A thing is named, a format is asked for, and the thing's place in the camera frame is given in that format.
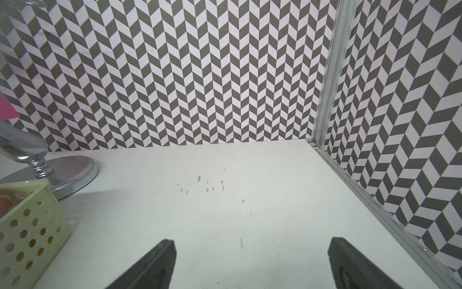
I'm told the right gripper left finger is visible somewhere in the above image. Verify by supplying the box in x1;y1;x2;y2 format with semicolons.
107;239;177;289

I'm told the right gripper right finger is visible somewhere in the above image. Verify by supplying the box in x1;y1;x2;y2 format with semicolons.
328;237;402;289

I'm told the light green plastic basket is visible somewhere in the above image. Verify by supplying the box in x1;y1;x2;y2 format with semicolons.
1;179;72;289

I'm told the red candy bag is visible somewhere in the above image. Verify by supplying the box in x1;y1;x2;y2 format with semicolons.
0;195;14;217

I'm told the silver metal glass rack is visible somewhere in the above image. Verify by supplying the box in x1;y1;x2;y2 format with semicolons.
0;0;100;201

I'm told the pink plastic wine glass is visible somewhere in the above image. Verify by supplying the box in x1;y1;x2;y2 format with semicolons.
0;92;20;120

